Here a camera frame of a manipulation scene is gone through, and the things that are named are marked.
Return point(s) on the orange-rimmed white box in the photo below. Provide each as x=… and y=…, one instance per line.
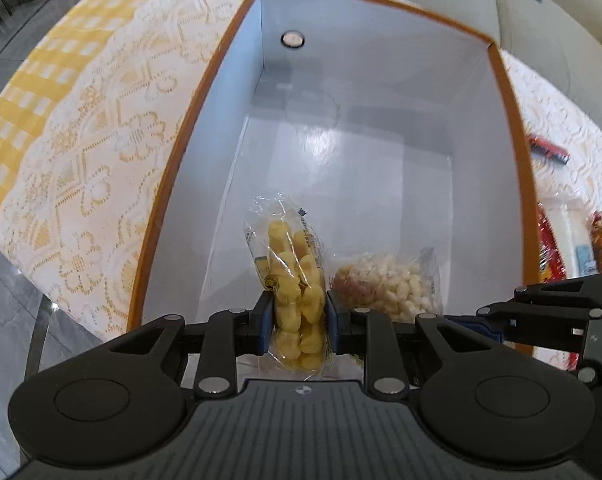
x=381, y=110

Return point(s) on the white lace tablecloth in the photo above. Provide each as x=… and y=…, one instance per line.
x=106, y=160

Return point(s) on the yellow corn puff packet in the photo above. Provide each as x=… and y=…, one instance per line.
x=301, y=270

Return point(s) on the grey sofa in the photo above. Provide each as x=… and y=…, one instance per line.
x=531, y=25

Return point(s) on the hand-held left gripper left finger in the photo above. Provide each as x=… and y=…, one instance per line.
x=267, y=317

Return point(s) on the glass table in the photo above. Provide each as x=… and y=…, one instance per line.
x=56, y=330

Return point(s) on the yellow checked tablecloth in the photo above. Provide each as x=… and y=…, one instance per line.
x=31, y=85

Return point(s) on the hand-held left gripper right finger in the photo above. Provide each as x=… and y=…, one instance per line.
x=332, y=320

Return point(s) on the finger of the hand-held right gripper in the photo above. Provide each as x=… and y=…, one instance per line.
x=481, y=326
x=571, y=290

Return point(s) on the white popcorn packet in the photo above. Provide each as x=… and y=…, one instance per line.
x=391, y=280

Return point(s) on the red snack packet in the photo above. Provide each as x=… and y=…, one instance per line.
x=548, y=245

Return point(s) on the red sausage stick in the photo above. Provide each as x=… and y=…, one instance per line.
x=548, y=149

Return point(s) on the white snack packet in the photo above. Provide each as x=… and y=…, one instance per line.
x=571, y=230

